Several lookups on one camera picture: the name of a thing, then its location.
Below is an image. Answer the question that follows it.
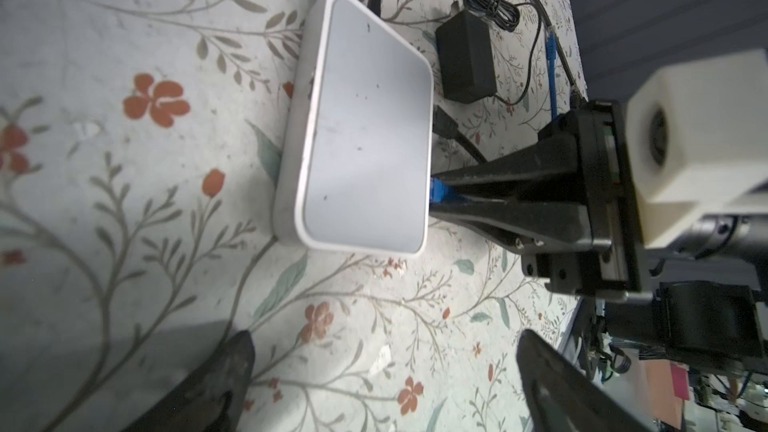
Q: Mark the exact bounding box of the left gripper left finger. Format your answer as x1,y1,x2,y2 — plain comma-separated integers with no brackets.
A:
126,331,255,432

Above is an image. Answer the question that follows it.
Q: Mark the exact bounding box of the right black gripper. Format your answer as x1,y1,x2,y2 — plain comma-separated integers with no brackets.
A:
429,100,651,303

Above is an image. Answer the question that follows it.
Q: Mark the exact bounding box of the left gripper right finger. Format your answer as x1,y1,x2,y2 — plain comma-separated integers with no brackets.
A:
516,329,649,432

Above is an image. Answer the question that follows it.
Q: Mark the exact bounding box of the blue ethernet cable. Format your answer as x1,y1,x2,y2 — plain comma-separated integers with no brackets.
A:
428,29,562,205

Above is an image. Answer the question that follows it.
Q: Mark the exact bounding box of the long black cable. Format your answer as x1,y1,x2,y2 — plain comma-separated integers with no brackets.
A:
392,0,586,163

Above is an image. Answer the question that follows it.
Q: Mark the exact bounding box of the black power adapter with cable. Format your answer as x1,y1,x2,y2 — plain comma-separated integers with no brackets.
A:
435,0,545,107

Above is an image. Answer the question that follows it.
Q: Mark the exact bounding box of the white network switch box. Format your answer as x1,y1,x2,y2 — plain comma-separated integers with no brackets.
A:
272,0,434,257

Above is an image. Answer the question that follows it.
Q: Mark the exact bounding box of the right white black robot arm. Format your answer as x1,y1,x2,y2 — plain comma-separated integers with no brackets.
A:
429,101,767,374

